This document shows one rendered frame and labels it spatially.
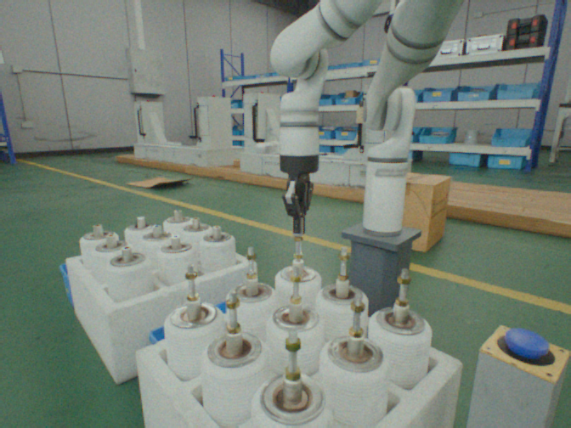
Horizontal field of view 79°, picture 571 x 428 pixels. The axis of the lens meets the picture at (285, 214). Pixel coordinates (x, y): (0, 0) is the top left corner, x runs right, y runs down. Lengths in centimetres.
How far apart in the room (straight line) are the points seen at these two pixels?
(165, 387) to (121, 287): 32
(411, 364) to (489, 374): 15
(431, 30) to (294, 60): 21
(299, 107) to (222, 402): 47
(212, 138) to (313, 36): 325
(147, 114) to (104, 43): 255
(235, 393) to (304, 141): 41
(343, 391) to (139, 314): 51
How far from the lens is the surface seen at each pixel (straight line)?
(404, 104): 80
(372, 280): 86
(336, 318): 63
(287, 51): 63
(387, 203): 82
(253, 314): 63
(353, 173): 258
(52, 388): 98
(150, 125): 503
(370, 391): 50
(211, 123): 381
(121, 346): 87
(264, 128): 331
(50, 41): 704
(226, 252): 94
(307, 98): 64
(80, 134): 701
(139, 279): 85
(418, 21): 61
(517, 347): 47
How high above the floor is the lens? 56
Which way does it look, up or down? 15 degrees down
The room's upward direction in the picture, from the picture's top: straight up
